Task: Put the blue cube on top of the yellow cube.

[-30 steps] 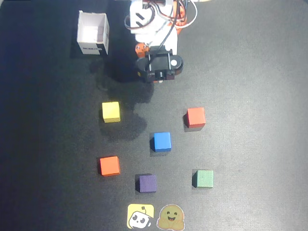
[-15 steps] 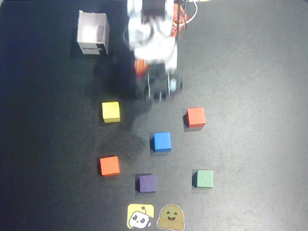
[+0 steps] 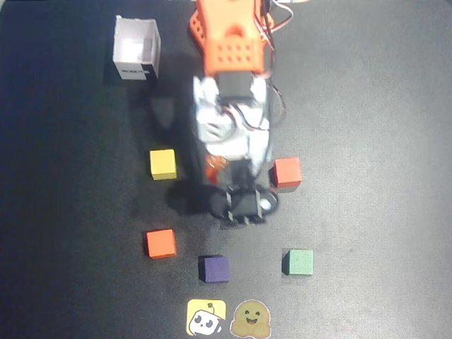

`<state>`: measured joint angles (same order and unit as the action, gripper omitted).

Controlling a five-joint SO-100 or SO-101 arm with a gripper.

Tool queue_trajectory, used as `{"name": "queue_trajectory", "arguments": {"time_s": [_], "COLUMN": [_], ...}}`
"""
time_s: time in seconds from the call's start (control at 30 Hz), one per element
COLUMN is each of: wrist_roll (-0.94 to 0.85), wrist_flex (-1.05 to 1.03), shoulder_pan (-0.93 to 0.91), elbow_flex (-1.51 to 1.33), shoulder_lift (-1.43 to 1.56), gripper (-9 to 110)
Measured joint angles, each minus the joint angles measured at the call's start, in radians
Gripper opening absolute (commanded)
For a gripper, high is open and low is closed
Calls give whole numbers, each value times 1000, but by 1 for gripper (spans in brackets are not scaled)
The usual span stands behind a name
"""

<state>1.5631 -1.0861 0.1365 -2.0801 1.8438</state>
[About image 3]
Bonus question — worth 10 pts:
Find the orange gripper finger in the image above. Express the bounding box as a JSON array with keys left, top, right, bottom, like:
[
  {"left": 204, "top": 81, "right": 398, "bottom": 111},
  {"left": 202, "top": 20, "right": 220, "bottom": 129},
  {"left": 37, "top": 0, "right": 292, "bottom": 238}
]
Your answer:
[{"left": 204, "top": 153, "right": 230, "bottom": 184}]

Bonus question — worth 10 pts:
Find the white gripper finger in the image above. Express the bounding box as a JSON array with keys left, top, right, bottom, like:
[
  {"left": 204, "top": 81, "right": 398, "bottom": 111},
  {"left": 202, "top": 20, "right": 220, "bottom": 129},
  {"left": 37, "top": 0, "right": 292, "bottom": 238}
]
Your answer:
[{"left": 251, "top": 151, "right": 273, "bottom": 178}]

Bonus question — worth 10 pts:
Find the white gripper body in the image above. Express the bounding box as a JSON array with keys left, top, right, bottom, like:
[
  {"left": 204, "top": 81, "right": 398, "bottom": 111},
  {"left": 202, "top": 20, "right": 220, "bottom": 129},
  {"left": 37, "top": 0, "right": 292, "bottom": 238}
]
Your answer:
[{"left": 195, "top": 118, "right": 275, "bottom": 189}]

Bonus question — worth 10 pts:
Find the red wooden cube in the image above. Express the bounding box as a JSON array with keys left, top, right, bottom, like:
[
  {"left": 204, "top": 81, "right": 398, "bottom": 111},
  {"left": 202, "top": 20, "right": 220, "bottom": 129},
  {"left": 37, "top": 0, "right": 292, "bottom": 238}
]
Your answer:
[{"left": 270, "top": 157, "right": 303, "bottom": 189}]

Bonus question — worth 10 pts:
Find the yellow wooden cube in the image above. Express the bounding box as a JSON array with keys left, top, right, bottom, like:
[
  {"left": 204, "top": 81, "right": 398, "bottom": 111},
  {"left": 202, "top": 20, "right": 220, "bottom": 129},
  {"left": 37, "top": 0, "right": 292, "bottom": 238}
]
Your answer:
[{"left": 148, "top": 148, "right": 177, "bottom": 182}]

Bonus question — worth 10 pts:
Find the orange wooden cube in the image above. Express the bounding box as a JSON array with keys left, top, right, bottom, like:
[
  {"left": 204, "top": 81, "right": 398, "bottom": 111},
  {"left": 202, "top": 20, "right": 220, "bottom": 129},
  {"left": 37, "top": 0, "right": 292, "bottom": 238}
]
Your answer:
[{"left": 145, "top": 229, "right": 177, "bottom": 259}]

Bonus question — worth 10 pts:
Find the purple wooden cube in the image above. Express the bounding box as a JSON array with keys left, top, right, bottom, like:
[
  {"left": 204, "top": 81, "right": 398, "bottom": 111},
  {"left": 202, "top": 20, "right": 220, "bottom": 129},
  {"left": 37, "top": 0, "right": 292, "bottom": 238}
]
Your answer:
[{"left": 198, "top": 254, "right": 231, "bottom": 284}]

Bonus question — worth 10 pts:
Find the green wooden cube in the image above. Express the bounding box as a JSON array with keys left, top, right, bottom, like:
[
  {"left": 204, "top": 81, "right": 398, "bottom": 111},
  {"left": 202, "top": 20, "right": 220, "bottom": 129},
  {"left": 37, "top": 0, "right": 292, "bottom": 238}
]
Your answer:
[{"left": 281, "top": 249, "right": 314, "bottom": 277}]

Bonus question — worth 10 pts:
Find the black table mat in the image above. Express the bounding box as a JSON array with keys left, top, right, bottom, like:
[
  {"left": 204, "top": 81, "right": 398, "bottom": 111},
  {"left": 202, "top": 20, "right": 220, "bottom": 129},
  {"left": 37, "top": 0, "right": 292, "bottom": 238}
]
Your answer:
[{"left": 0, "top": 0, "right": 452, "bottom": 339}]

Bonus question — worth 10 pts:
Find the white open cardboard box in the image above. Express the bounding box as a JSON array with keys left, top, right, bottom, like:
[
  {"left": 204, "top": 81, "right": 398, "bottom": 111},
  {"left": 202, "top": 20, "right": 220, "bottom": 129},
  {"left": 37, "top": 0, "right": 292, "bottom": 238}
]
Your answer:
[{"left": 112, "top": 15, "right": 162, "bottom": 81}]

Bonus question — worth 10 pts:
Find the yellow robot face sticker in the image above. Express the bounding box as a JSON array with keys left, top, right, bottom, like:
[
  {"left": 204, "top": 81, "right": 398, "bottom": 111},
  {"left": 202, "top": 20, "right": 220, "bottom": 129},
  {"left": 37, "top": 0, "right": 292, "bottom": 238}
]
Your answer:
[{"left": 186, "top": 299, "right": 227, "bottom": 337}]

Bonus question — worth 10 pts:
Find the hugging face emoji sticker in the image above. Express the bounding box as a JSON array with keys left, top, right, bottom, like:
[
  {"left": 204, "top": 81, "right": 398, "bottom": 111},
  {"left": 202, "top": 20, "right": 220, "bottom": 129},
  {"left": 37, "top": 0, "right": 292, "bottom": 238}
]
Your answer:
[{"left": 230, "top": 299, "right": 273, "bottom": 338}]

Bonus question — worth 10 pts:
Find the red white wrist servo cable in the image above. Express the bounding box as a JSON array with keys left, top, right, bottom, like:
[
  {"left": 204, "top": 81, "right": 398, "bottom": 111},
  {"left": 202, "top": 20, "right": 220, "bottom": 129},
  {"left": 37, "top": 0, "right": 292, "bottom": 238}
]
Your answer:
[{"left": 218, "top": 104, "right": 271, "bottom": 137}]

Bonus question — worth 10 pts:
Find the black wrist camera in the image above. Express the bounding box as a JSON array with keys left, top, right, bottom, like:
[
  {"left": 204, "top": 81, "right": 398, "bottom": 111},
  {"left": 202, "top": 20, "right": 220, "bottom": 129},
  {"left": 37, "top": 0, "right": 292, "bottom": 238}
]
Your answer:
[{"left": 208, "top": 186, "right": 280, "bottom": 226}]

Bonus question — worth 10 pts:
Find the black camera cable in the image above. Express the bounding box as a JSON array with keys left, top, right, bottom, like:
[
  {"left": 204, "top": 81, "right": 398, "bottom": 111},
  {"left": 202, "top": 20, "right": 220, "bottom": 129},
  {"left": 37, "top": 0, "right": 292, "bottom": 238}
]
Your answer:
[{"left": 263, "top": 10, "right": 287, "bottom": 130}]

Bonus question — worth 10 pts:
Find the red white base servo cable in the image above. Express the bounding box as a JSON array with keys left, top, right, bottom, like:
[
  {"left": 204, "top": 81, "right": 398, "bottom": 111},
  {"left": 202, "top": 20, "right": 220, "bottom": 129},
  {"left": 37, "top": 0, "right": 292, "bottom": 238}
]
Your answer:
[{"left": 263, "top": 0, "right": 295, "bottom": 36}]

